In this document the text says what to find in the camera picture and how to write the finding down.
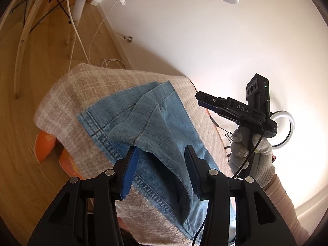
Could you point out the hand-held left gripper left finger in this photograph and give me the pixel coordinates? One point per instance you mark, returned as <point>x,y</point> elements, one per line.
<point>129,174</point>

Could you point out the blue denim pants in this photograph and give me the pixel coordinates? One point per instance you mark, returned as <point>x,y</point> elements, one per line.
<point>158,123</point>

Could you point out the blue chair with wooden legs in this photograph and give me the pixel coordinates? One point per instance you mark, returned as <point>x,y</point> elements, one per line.
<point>23,43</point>

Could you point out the metal door stopper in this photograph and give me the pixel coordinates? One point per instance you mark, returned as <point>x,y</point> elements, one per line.
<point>128,38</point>

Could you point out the person's right forearm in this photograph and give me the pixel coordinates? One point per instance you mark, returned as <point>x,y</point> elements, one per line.
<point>284,205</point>

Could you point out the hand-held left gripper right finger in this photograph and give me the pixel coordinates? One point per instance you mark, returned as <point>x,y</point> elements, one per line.
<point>194,174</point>

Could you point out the beige plaid blanket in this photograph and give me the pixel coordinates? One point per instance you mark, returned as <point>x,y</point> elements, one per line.
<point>76,87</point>

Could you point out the person's right hand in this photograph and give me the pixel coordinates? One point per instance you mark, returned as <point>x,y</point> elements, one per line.
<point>264,158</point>

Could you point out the white cylinder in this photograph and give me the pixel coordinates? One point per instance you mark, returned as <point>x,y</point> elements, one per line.
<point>79,9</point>

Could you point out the orange patterned sheet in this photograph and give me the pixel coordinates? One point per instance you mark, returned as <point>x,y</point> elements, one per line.
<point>44,146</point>

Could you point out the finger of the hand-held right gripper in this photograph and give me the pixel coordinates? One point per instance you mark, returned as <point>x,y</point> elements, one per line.
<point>220,112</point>
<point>210,98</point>

